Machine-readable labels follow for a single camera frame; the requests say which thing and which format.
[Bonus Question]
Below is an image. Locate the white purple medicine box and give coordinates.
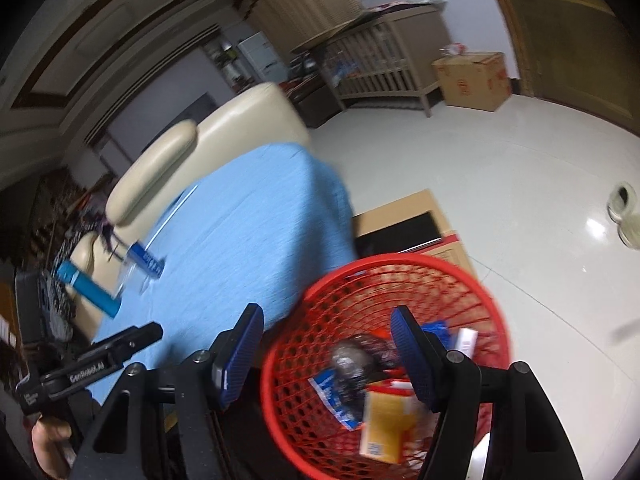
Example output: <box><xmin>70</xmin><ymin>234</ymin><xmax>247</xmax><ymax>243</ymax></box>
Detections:
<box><xmin>454</xmin><ymin>327</ymin><xmax>478</xmax><ymax>359</ymax></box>

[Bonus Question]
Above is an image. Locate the red yellow white box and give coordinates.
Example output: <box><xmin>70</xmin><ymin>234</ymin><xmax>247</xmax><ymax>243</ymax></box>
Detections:
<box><xmin>359</xmin><ymin>379</ymin><xmax>421</xmax><ymax>464</ymax></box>

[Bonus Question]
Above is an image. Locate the blue plastic bag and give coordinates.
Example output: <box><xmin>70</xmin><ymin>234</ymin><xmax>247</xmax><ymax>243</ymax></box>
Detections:
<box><xmin>421</xmin><ymin>321</ymin><xmax>452</xmax><ymax>350</ymax></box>

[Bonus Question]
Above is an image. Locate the clear plastic tray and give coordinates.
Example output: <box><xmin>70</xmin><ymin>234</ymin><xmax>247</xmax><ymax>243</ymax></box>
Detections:
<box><xmin>115</xmin><ymin>260</ymin><xmax>151</xmax><ymax>299</ymax></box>

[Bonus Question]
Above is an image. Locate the black plastic bag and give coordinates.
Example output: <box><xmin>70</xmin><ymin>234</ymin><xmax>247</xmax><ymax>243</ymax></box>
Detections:
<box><xmin>330</xmin><ymin>334</ymin><xmax>401</xmax><ymax>417</ymax></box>

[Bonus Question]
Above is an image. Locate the blue white snack wrapper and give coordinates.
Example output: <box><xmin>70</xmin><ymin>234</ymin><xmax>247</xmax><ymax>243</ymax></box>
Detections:
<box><xmin>308</xmin><ymin>368</ymin><xmax>364</xmax><ymax>431</ymax></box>

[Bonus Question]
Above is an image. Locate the dark blue torn carton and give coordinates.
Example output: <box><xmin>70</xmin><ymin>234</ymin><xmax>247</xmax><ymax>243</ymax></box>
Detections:
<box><xmin>127</xmin><ymin>242</ymin><xmax>164</xmax><ymax>280</ymax></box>

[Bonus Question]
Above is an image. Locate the person left hand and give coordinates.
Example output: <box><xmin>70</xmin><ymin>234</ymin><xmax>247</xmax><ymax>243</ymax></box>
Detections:
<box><xmin>32</xmin><ymin>416</ymin><xmax>76</xmax><ymax>480</ymax></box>

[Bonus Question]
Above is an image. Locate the dark clothes pile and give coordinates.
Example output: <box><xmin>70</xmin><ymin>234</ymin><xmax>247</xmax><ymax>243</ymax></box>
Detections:
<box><xmin>20</xmin><ymin>198</ymin><xmax>117</xmax><ymax>344</ymax></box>

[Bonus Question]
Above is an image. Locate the blue cylinder bottle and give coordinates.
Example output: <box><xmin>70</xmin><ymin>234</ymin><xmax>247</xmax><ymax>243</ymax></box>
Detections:
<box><xmin>55</xmin><ymin>260</ymin><xmax>120</xmax><ymax>318</ymax></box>

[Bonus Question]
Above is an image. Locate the red plastic mesh basket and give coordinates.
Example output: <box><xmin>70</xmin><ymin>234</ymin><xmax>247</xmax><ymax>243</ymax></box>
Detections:
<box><xmin>260</xmin><ymin>254</ymin><xmax>511</xmax><ymax>479</ymax></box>

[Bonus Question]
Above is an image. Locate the black tablet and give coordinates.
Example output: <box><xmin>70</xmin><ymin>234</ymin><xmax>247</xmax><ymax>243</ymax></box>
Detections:
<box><xmin>355</xmin><ymin>211</ymin><xmax>442</xmax><ymax>258</ymax></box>

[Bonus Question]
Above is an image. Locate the white thin rod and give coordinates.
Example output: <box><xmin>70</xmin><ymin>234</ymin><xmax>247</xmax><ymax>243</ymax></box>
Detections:
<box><xmin>144</xmin><ymin>183</ymin><xmax>198</xmax><ymax>250</ymax></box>

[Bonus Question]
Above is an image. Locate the blue table cloth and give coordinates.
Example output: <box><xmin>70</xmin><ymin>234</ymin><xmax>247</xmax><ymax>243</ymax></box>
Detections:
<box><xmin>94</xmin><ymin>143</ymin><xmax>356</xmax><ymax>368</ymax></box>

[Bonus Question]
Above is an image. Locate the flat cardboard box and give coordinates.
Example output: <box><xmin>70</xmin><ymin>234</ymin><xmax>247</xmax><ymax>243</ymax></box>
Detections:
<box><xmin>354</xmin><ymin>190</ymin><xmax>477</xmax><ymax>278</ymax></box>

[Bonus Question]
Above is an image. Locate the flat white slipper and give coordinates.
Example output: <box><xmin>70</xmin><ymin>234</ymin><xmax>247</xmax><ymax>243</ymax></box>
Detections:
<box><xmin>617</xmin><ymin>214</ymin><xmax>640</xmax><ymax>250</ymax></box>

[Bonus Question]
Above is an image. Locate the upright white slipper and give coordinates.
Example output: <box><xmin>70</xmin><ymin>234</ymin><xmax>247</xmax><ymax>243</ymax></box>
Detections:
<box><xmin>606</xmin><ymin>181</ymin><xmax>637</xmax><ymax>223</ymax></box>

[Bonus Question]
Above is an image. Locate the cream leather sofa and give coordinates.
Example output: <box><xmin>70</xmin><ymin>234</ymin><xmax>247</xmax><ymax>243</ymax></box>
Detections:
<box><xmin>67</xmin><ymin>81</ymin><xmax>314</xmax><ymax>340</ymax></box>

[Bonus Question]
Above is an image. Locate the brown cardboard box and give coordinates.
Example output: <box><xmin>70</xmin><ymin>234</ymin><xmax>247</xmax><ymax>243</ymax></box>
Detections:
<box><xmin>432</xmin><ymin>52</ymin><xmax>512</xmax><ymax>112</ymax></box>

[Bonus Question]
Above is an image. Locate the wooden baby crib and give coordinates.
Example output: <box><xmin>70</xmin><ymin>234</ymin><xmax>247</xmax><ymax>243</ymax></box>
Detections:
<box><xmin>293</xmin><ymin>2</ymin><xmax>451</xmax><ymax>116</ymax></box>

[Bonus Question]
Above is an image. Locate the wooden door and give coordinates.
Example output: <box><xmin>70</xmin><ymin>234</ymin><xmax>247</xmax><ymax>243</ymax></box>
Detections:
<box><xmin>497</xmin><ymin>0</ymin><xmax>639</xmax><ymax>134</ymax></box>

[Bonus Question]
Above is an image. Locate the white refrigerator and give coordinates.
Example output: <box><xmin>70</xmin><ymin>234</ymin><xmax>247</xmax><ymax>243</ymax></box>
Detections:
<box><xmin>239</xmin><ymin>32</ymin><xmax>288</xmax><ymax>84</ymax></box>

